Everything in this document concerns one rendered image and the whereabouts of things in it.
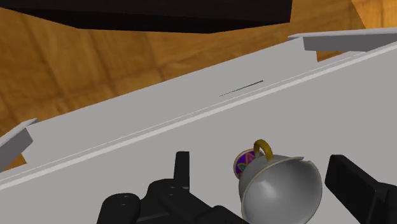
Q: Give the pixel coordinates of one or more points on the white table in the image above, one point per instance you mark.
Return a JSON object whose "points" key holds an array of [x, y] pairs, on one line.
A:
{"points": [[124, 155]]}

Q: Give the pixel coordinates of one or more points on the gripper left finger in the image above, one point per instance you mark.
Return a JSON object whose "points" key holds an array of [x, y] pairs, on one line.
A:
{"points": [[161, 198]]}

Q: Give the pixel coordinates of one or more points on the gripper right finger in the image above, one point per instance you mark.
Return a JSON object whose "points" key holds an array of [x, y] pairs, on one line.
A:
{"points": [[356, 186]]}

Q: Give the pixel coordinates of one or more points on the black robot stand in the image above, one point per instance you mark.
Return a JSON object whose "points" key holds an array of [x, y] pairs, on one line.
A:
{"points": [[155, 14]]}

